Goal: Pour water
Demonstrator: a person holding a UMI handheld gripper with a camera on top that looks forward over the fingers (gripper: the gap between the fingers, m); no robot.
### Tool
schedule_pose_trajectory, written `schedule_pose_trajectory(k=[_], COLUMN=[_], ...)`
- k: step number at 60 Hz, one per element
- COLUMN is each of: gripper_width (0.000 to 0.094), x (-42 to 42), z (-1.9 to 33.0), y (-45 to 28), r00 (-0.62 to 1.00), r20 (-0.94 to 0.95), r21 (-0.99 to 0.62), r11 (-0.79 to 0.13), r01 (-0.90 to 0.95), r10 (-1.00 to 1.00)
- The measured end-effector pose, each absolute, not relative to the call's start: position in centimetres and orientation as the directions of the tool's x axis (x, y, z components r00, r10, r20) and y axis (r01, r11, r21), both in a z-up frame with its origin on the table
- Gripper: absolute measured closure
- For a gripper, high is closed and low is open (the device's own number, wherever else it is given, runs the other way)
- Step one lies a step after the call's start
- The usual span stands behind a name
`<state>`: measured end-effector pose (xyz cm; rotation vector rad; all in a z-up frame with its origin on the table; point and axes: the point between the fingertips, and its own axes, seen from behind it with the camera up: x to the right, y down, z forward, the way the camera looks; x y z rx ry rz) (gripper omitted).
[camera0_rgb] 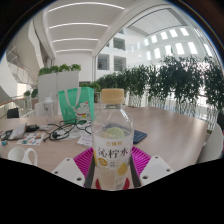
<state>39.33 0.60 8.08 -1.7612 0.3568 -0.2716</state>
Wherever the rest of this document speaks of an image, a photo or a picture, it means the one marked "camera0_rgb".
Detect white planter box with plants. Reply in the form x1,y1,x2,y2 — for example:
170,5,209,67
37,63,82,103

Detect clear lemon water bottle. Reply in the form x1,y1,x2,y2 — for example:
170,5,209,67
91,88,135,191

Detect white mug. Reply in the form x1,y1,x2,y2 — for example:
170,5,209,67
7,146,39,167

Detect ceiling light strips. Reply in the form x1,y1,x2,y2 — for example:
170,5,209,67
47,1,127,54

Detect row of green bushes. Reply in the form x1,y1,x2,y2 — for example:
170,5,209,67
79,54,224,123

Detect dark blue calculator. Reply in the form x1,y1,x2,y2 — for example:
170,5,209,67
132,129,148,145

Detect black cable bundle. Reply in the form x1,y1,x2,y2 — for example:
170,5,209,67
42,119,93,142

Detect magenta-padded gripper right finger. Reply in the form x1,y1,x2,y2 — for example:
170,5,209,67
127,146,175,188

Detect green tote bag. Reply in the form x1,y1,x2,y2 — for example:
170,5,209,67
57,86,96,125

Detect black power adapter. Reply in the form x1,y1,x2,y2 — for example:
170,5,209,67
25,123,41,133

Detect colourful sticker sheet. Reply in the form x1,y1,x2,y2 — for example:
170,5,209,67
16,131,46,147

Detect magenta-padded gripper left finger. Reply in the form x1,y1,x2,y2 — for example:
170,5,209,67
51,146,98,190

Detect small potted plants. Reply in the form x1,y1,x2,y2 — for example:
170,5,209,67
22,87,39,110

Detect white paper sheet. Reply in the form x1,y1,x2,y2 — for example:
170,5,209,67
76,133,94,148

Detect grey pouch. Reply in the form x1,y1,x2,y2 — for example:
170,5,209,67
5,122,28,141

